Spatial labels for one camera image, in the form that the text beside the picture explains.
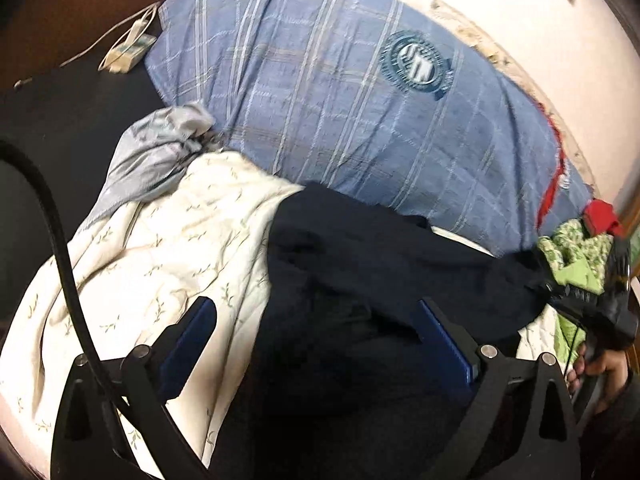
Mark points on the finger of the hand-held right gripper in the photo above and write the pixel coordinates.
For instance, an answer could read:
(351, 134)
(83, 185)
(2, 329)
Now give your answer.
(565, 296)

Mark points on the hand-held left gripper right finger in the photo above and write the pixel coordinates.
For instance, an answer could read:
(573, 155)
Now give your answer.
(446, 346)

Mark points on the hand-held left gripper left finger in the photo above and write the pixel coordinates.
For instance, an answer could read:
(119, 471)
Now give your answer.
(189, 347)

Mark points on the dark navy garment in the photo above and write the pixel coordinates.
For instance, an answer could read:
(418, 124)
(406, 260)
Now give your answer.
(350, 285)

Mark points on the person's right forearm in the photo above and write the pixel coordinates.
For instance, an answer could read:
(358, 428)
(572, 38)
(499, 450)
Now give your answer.
(617, 435)

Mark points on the person's right hand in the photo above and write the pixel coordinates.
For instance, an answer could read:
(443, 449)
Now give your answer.
(602, 367)

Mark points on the green patterned cloth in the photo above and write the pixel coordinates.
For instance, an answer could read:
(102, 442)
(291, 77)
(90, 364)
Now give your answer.
(575, 285)

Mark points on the green floral cloth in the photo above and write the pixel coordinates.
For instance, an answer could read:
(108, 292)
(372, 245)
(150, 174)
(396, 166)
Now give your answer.
(575, 245)

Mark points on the red cloth piece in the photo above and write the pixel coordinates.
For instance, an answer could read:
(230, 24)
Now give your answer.
(602, 216)

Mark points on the white floral quilt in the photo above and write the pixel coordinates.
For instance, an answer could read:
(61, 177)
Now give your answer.
(150, 260)

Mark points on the red fringed cloth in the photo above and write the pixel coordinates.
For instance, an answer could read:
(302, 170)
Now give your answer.
(552, 175)

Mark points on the grey cloth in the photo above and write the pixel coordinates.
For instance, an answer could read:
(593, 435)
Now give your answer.
(145, 160)

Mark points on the white power strip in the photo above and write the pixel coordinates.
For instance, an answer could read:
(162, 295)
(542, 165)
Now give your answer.
(131, 45)

